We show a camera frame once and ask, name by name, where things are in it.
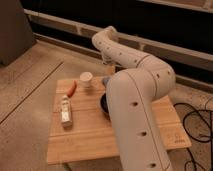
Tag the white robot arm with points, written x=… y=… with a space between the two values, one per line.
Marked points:
x=130 y=93

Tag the dark round bowl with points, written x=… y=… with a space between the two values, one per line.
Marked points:
x=104 y=106

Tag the orange carrot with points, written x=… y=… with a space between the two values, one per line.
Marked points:
x=72 y=89

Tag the wooden cutting board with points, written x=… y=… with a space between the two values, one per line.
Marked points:
x=91 y=135

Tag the grey chair corner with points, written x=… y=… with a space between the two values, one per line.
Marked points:
x=16 y=35

